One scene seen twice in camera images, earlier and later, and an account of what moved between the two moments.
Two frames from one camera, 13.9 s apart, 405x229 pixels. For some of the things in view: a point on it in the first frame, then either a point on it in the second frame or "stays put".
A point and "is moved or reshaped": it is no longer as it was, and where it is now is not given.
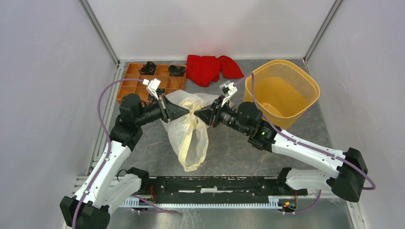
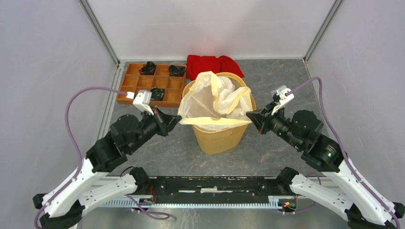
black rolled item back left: x=149 y=69 stays put
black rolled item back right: x=175 y=71 stays put
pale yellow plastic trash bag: x=187 y=133 is moved or reshaped
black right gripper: x=210 y=116 to x=261 y=119
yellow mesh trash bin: x=282 y=91 to x=220 y=142
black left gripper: x=169 y=110 to x=169 y=121
